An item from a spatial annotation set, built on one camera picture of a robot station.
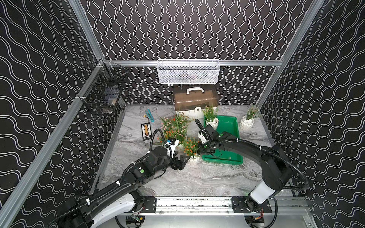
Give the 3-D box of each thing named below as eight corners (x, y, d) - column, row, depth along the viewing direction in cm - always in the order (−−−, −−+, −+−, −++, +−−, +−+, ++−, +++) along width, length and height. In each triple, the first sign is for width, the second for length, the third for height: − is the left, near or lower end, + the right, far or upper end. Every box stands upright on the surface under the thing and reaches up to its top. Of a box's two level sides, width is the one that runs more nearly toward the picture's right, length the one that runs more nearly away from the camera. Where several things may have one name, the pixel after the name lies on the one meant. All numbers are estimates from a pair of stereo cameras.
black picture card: (143, 141, 102) (142, 139, 100) (141, 125, 110) (141, 124, 109) (152, 139, 103) (152, 137, 101) (150, 124, 111) (149, 122, 110)
